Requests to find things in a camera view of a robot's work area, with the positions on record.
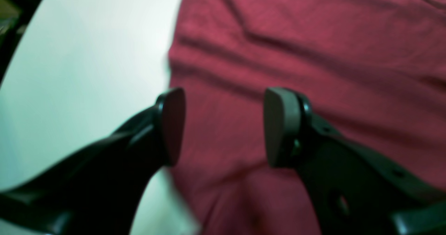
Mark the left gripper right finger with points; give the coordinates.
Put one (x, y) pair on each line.
(354, 190)

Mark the dark red t-shirt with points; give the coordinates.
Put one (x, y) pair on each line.
(374, 69)

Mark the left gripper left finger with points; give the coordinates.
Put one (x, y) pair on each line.
(97, 189)

